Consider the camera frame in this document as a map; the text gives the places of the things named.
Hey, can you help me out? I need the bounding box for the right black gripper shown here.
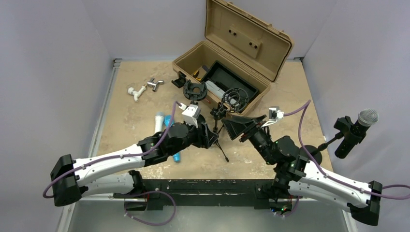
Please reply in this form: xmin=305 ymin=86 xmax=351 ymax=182
xmin=221 ymin=115 xmax=275 ymax=165

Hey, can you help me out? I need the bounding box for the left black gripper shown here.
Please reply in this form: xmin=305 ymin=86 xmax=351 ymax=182
xmin=168 ymin=119 xmax=218 ymax=157

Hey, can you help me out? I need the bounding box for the black tripod shock-mount stand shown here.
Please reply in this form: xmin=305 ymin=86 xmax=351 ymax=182
xmin=209 ymin=87 xmax=250 ymax=163

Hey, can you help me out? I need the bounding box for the blue microphone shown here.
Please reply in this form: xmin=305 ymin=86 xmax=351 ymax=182
xmin=164 ymin=115 xmax=180 ymax=163

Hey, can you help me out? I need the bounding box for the black round-base mic stand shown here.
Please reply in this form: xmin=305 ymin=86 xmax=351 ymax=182
xmin=181 ymin=80 xmax=207 ymax=110

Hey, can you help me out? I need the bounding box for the white microphone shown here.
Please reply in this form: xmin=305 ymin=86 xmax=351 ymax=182
xmin=154 ymin=112 xmax=165 ymax=133

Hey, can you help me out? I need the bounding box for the black round-base clip stand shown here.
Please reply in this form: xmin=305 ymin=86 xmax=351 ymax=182
xmin=305 ymin=116 xmax=361 ymax=164

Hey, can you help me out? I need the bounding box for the black silver-grille microphone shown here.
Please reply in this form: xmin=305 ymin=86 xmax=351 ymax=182
xmin=334 ymin=109 xmax=379 ymax=159

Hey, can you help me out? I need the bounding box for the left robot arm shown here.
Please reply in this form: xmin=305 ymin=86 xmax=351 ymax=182
xmin=47 ymin=116 xmax=219 ymax=207

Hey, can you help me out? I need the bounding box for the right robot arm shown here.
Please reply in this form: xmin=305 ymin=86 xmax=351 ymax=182
xmin=222 ymin=116 xmax=382 ymax=226

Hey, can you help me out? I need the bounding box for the grey case in toolbox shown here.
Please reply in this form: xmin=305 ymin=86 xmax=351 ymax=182
xmin=205 ymin=80 xmax=225 ymax=101

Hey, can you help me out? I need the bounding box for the black toolbox tray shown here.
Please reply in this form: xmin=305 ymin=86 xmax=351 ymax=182
xmin=201 ymin=61 xmax=260 ymax=102

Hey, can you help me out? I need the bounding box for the yellow tool in toolbox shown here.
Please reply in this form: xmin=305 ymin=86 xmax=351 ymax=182
xmin=193 ymin=65 xmax=209 ymax=82

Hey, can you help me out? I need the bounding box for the silver metal tee fitting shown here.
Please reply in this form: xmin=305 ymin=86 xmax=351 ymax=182
xmin=147 ymin=78 xmax=164 ymax=92

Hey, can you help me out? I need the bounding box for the tan plastic toolbox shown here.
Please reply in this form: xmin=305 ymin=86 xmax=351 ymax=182
xmin=172 ymin=0 xmax=294 ymax=116

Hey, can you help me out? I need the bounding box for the white plastic pipe fitting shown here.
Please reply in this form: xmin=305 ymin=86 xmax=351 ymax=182
xmin=127 ymin=85 xmax=146 ymax=102

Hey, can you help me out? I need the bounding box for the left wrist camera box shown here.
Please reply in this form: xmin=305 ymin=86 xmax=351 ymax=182
xmin=182 ymin=104 xmax=201 ymax=128

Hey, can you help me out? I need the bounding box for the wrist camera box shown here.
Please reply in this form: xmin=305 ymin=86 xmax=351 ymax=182
xmin=263 ymin=106 xmax=284 ymax=127
xmin=182 ymin=104 xmax=201 ymax=128

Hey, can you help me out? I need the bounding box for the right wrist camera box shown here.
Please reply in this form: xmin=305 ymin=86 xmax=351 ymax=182
xmin=263 ymin=106 xmax=284 ymax=127

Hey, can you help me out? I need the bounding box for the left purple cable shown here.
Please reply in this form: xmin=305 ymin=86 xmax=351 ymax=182
xmin=42 ymin=101 xmax=188 ymax=199

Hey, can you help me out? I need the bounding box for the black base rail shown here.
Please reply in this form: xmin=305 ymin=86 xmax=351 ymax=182
xmin=113 ymin=179 xmax=296 ymax=214

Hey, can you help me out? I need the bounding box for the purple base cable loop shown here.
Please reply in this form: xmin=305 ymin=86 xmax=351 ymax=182
xmin=123 ymin=190 xmax=177 ymax=227

